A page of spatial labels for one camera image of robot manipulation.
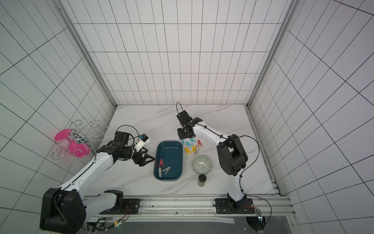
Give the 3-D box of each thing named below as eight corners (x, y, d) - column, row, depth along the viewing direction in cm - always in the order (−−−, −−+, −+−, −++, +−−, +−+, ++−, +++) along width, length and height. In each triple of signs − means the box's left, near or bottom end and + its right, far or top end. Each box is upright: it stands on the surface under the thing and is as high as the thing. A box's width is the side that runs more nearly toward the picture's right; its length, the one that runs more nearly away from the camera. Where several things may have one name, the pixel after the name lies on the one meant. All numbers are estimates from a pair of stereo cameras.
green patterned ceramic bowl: (192, 174, 85) (192, 171, 82) (191, 158, 91) (192, 155, 88) (211, 174, 85) (212, 171, 82) (210, 158, 92) (211, 155, 88)
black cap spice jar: (198, 186, 80) (199, 182, 73) (197, 179, 83) (198, 173, 76) (205, 186, 80) (207, 182, 73) (204, 179, 83) (206, 173, 76)
